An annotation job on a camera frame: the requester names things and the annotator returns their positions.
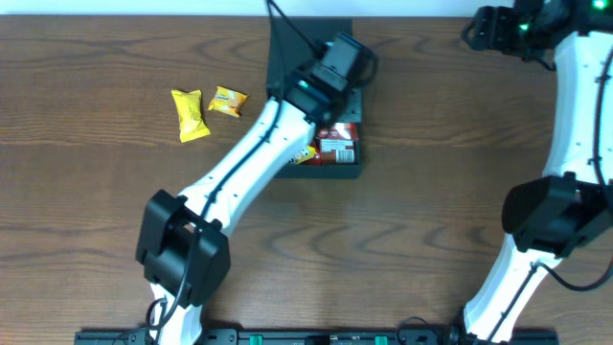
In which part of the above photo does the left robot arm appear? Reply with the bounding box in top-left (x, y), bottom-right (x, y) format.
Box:
top-left (135, 33), bottom-right (378, 344)

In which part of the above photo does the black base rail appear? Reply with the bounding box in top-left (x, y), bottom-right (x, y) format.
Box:
top-left (74, 327), bottom-right (560, 345)

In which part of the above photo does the yellow sunflower seed bag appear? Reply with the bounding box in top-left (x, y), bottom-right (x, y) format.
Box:
top-left (289, 147), bottom-right (308, 165)

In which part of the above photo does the brown Pocky box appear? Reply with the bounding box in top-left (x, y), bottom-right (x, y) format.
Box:
top-left (317, 123), bottom-right (359, 165)

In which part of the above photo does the small yellow cracker packet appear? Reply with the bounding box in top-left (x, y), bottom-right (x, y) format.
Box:
top-left (208, 86), bottom-right (249, 118)

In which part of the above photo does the yellow Julie's sandwich packet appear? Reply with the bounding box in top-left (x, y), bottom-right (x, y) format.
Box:
top-left (171, 89), bottom-right (211, 143)

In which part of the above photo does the dark green box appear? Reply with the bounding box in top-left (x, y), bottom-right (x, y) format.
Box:
top-left (265, 17), bottom-right (363, 179)

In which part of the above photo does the red snack bag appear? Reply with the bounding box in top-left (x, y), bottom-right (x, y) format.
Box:
top-left (301, 140), bottom-right (322, 165)

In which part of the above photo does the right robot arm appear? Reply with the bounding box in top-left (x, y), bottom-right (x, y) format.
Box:
top-left (443, 0), bottom-right (612, 344)

